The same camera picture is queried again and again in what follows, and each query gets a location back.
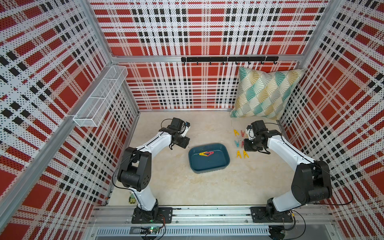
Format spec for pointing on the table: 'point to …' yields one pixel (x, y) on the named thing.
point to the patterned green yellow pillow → (262, 94)
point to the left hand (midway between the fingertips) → (185, 140)
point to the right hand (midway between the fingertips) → (248, 147)
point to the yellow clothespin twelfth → (245, 153)
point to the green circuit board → (152, 230)
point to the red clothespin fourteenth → (210, 153)
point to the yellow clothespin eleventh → (238, 154)
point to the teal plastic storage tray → (220, 159)
